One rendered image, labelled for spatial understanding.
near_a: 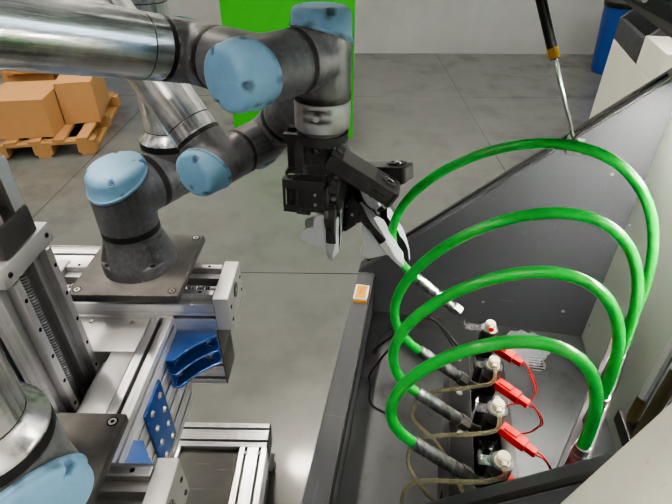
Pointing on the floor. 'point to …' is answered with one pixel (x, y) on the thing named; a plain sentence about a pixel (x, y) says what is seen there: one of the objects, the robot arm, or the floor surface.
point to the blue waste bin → (607, 32)
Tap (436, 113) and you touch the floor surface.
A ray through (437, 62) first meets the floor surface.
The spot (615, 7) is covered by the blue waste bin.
